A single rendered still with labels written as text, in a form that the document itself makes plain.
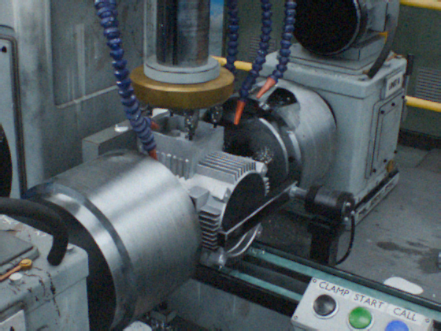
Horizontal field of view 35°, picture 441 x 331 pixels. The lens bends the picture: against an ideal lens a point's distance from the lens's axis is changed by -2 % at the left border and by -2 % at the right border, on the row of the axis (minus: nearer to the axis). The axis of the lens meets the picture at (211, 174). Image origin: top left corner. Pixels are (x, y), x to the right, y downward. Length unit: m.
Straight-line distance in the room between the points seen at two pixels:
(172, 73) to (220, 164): 0.18
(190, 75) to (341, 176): 0.58
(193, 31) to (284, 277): 0.47
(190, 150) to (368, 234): 0.62
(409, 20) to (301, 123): 2.96
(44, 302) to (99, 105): 0.61
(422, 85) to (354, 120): 2.78
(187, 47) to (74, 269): 0.48
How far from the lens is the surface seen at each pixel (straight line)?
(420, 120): 4.41
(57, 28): 1.25
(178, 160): 1.22
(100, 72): 1.36
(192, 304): 1.31
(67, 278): 0.84
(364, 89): 1.55
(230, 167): 1.20
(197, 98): 1.16
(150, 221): 1.01
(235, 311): 1.26
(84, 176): 1.03
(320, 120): 1.44
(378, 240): 1.67
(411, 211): 1.83
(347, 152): 1.61
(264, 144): 1.37
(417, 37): 4.30
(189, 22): 1.17
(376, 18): 1.68
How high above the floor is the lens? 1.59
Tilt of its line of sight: 24 degrees down
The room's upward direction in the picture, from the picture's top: 2 degrees clockwise
